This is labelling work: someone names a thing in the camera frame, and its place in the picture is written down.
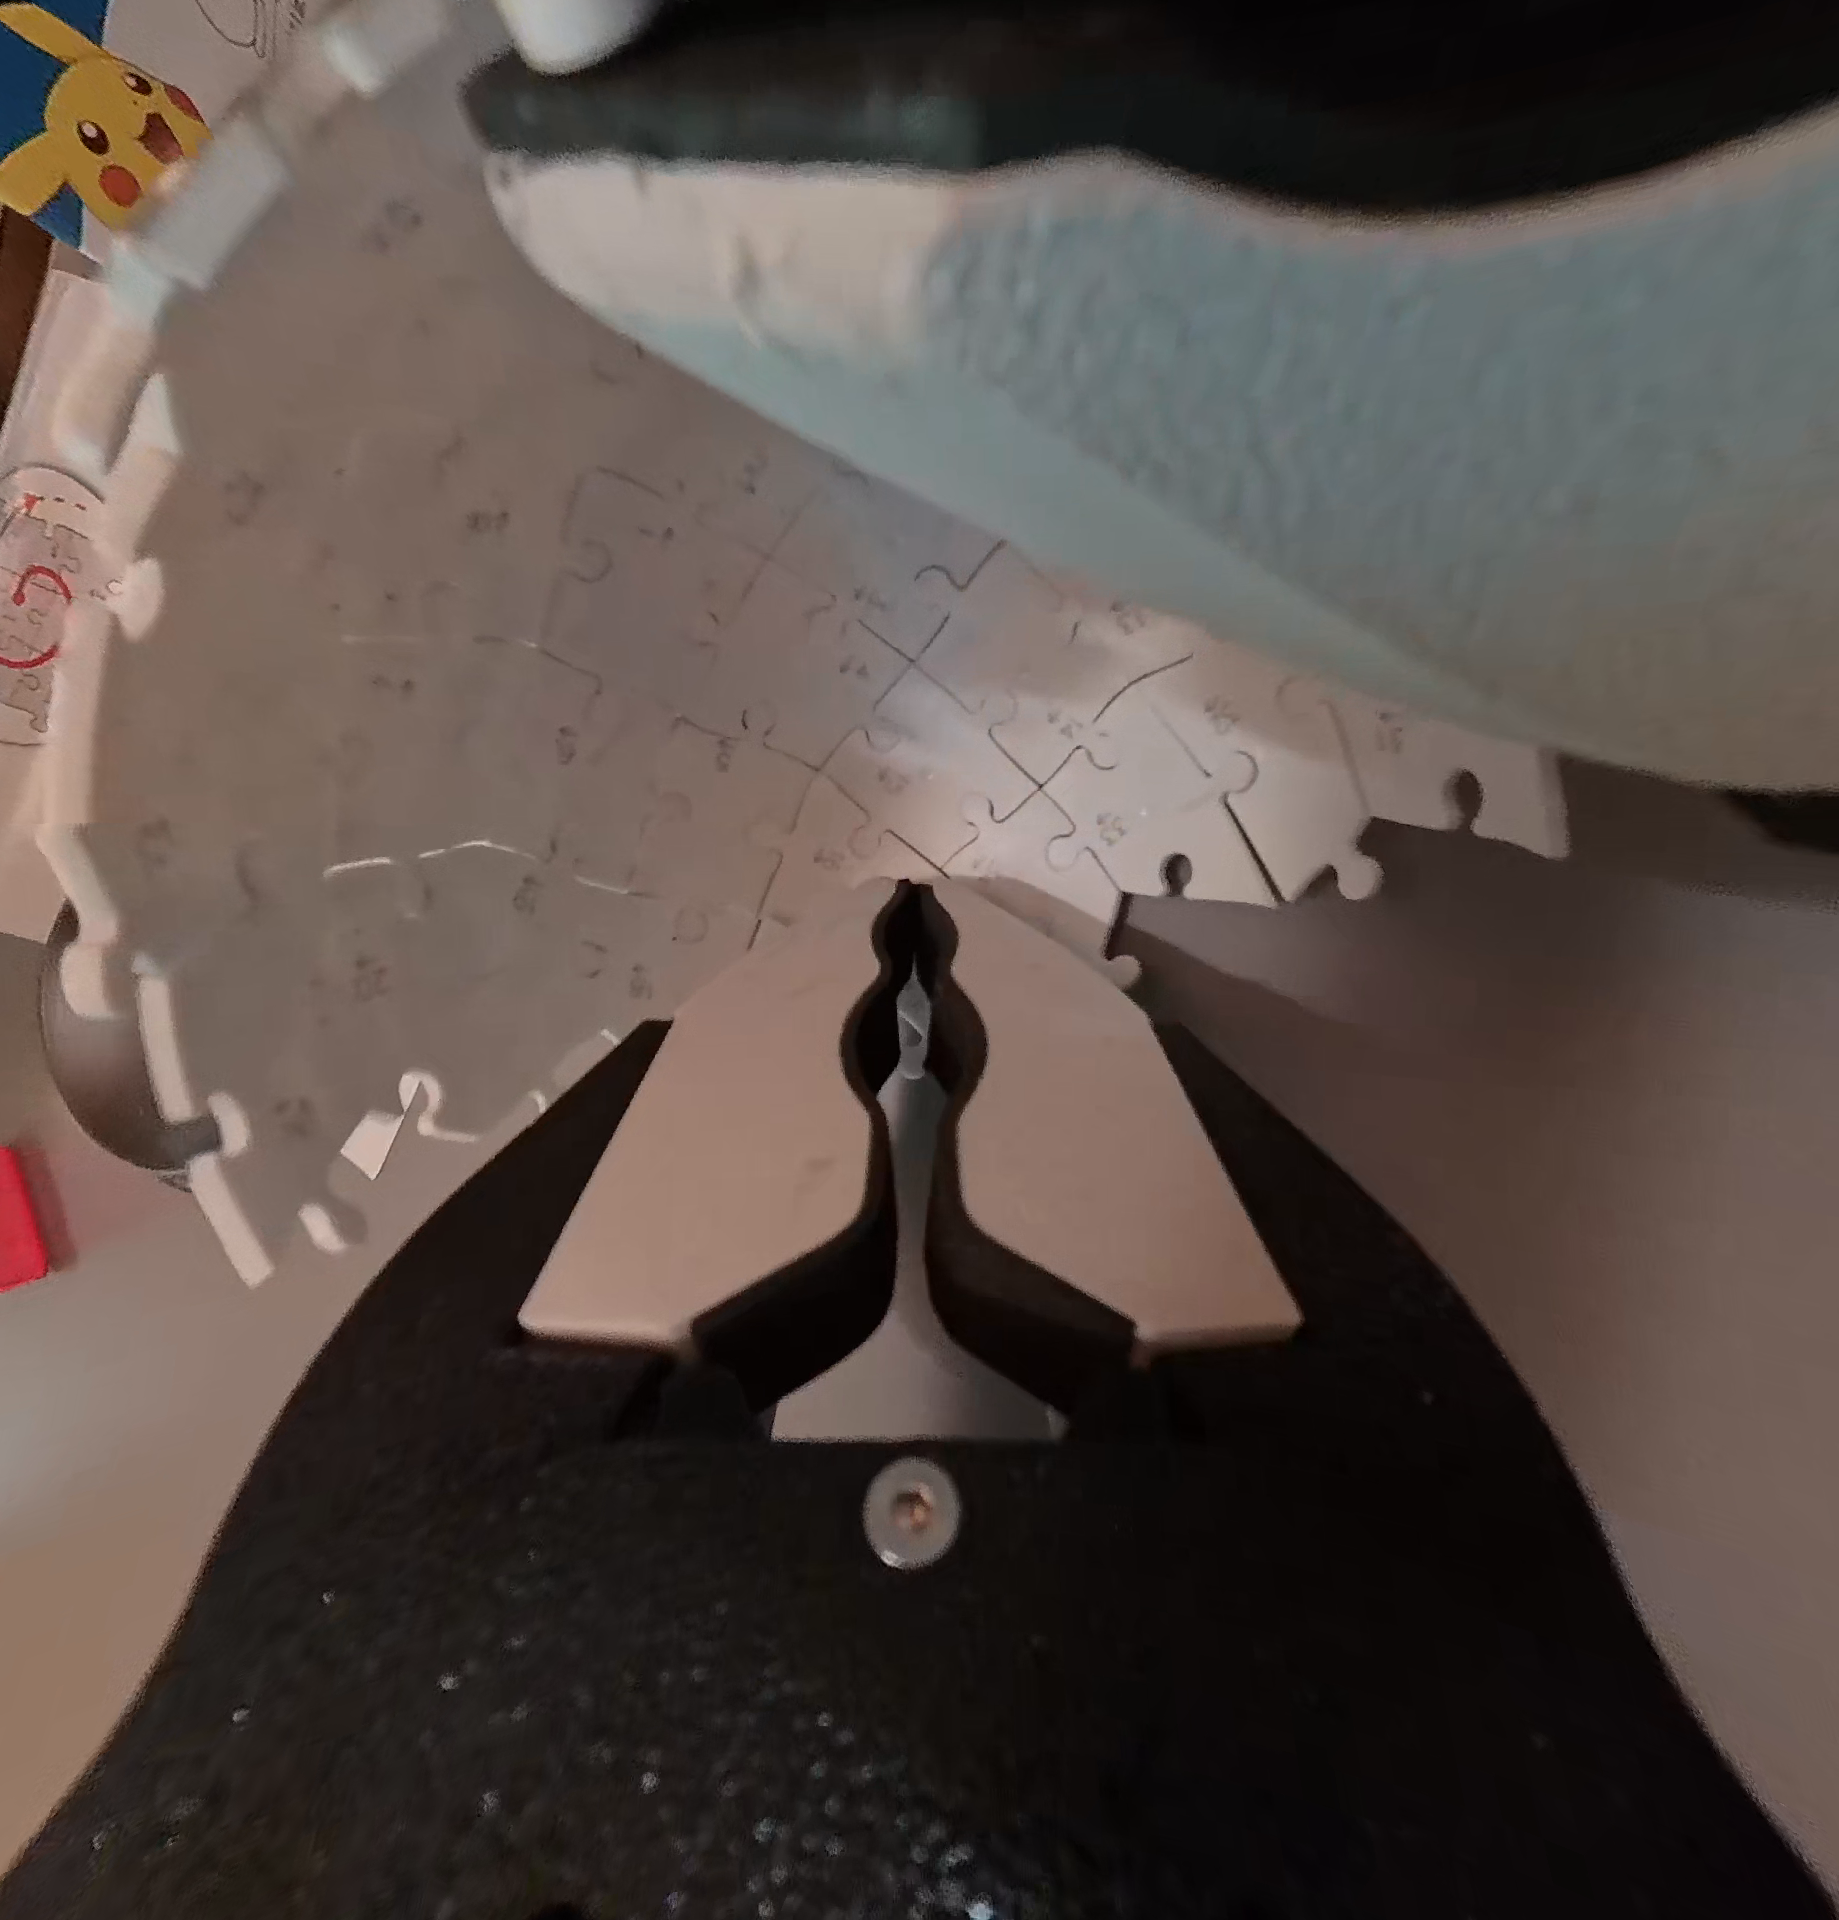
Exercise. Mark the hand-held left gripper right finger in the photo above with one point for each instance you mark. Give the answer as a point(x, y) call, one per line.
point(1115, 1185)

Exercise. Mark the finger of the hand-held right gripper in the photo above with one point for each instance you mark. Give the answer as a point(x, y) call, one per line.
point(1311, 450)

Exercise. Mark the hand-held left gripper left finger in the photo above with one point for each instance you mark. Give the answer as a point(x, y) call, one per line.
point(711, 1185)

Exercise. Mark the partly built puzzle ball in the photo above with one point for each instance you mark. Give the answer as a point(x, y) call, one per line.
point(409, 751)

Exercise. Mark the black round ball stand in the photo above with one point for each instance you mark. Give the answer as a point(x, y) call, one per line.
point(109, 1094)

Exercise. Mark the blue puzzle box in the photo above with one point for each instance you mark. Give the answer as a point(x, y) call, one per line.
point(49, 91)

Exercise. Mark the folded paper instruction leaflet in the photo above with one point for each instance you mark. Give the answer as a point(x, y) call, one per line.
point(35, 494)

